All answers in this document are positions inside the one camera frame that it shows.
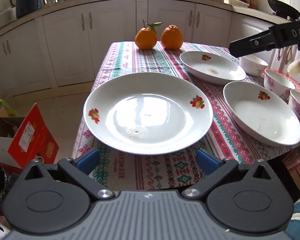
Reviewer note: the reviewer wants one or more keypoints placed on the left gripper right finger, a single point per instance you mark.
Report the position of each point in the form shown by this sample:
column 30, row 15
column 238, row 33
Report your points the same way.
column 217, row 171

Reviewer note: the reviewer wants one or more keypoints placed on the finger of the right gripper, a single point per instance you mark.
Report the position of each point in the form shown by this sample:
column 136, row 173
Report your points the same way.
column 263, row 41

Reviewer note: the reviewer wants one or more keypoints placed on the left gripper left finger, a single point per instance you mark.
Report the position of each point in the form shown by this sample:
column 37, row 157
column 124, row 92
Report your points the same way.
column 76, row 171

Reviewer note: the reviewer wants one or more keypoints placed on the large white fruit-pattern plate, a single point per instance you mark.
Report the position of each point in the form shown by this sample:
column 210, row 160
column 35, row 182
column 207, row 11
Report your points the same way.
column 148, row 113

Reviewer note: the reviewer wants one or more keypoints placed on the white kitchen cabinets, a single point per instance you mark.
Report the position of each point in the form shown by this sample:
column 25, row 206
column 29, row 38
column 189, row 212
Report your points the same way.
column 66, row 44

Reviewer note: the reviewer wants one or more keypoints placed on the gloved right hand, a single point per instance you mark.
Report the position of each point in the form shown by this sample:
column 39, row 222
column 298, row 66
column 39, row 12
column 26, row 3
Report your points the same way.
column 294, row 68

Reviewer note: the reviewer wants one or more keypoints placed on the black wok pan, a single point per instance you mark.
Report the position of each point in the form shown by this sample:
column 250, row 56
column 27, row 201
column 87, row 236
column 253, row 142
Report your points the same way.
column 284, row 10

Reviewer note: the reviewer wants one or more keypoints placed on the patterned red green tablecloth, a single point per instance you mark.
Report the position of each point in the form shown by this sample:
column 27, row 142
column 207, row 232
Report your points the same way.
column 121, row 170

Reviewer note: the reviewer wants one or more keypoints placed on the white rectangular tray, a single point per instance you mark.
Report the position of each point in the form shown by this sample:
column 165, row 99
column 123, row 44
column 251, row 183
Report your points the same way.
column 236, row 3

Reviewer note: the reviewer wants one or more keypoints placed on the open cardboard box red flap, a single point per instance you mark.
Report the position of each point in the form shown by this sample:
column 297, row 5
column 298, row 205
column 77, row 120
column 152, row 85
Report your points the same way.
column 23, row 139

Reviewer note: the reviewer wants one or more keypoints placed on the red cardboard gift box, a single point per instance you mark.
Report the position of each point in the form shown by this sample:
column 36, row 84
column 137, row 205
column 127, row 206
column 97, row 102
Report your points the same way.
column 297, row 85

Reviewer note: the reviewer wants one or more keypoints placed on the bumpy orange without leaf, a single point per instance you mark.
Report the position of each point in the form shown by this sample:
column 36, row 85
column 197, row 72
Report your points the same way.
column 172, row 38

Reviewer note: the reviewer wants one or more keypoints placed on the orange with green leaf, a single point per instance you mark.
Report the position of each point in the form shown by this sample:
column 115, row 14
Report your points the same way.
column 146, row 38

